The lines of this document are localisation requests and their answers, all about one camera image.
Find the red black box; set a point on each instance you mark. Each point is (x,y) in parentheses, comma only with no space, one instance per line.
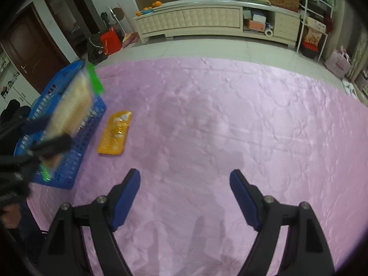
(309,49)

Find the white slipper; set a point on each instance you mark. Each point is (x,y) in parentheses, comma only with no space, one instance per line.
(353,92)
(346,84)

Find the red bag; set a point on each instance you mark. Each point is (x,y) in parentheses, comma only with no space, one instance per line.
(110,41)

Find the beige cracker packet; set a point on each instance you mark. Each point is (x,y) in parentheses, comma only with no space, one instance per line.
(74,103)

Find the orange flat box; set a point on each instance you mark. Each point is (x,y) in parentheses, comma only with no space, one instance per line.
(256,24)

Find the brown wooden door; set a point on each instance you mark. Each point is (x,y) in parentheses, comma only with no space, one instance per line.
(28,49)

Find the black bag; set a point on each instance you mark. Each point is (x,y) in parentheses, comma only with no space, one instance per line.
(96,50)

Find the blue plastic basket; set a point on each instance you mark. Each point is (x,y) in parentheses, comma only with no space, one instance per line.
(66,72)

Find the pink tote bag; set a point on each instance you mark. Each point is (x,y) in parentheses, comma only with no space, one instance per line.
(339,63)

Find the dark wooden door frame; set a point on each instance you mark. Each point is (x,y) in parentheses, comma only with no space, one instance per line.
(86,11)

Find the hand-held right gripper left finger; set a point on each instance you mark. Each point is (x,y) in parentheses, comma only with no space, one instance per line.
(126,198)

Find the person's left hand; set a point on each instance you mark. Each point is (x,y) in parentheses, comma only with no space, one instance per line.
(10,215)

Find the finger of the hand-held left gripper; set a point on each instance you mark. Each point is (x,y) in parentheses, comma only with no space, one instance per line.
(54,145)
(31,125)

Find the white metal shelf rack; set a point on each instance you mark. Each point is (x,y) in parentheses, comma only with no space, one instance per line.
(303,17)

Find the pink quilted table cover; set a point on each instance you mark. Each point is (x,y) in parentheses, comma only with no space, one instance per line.
(215,120)

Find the broom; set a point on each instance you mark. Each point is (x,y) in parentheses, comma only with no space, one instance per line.
(130,38)

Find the blue fruit dish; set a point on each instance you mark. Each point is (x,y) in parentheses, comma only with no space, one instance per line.
(148,11)

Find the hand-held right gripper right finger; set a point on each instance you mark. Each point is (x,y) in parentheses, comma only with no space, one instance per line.
(244,201)

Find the yellow snack packet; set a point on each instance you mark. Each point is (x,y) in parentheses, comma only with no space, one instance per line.
(115,133)

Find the cream TV cabinet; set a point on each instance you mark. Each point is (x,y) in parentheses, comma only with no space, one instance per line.
(201,17)

